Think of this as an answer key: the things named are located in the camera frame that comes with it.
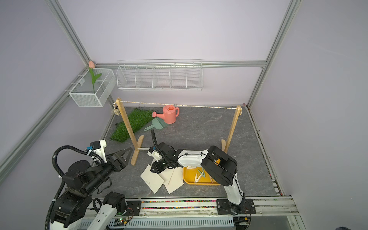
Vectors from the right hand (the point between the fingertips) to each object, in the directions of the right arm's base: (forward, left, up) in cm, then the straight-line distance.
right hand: (151, 170), depth 83 cm
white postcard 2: (-3, -9, -1) cm, 10 cm away
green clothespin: (-2, -30, -2) cm, 30 cm away
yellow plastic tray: (-3, -22, -3) cm, 23 cm away
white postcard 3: (-9, -12, -5) cm, 16 cm away
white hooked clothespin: (-4, -27, -3) cm, 28 cm away
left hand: (-1, +4, +26) cm, 26 cm away
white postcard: (-5, -2, -2) cm, 6 cm away
